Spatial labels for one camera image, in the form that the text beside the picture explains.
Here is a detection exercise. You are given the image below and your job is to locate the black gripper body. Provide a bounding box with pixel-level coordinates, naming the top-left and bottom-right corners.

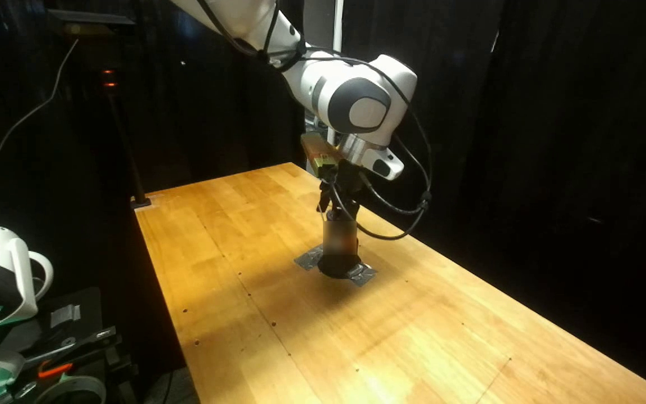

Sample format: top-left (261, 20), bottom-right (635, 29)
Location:
top-left (316, 161), bottom-right (363, 221)

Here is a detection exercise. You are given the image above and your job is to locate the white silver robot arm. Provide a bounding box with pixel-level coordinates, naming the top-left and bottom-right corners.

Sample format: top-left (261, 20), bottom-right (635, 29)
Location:
top-left (171, 0), bottom-right (417, 182)

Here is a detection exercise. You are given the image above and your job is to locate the dark bottle with orange band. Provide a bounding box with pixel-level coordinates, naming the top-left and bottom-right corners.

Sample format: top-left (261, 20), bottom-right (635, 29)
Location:
top-left (319, 211), bottom-right (359, 278)

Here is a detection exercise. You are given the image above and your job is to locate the white vertical pole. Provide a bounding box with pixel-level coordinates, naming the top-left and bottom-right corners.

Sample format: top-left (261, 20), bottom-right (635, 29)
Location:
top-left (304, 0), bottom-right (345, 51)

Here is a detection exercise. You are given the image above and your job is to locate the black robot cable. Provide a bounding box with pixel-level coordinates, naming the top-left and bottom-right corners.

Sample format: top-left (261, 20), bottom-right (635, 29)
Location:
top-left (327, 110), bottom-right (435, 242)

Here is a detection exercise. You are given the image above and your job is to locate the black camera stand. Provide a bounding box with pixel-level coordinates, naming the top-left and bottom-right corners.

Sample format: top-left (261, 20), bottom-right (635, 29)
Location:
top-left (50, 8), bottom-right (150, 209)

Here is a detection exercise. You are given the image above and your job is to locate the grey hanging cable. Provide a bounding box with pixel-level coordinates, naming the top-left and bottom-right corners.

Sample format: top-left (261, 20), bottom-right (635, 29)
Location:
top-left (0, 35), bottom-right (83, 204)

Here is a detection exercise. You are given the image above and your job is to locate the orange handled clamp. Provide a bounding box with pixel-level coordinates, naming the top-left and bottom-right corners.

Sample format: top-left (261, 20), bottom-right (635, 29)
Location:
top-left (37, 361), bottom-right (74, 382)

